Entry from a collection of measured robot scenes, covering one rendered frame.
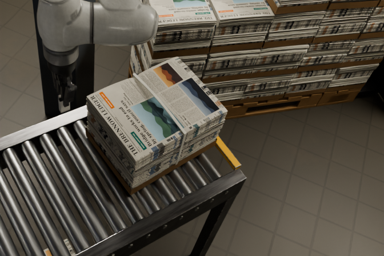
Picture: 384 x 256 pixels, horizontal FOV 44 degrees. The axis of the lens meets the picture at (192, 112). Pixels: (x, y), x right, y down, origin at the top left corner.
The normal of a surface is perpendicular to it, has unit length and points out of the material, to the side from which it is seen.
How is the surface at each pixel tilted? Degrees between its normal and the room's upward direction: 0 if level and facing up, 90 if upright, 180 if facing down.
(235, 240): 0
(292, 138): 0
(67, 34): 87
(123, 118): 2
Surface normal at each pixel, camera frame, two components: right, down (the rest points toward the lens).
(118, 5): 0.18, -0.30
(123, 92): 0.25, -0.62
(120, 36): 0.20, 0.64
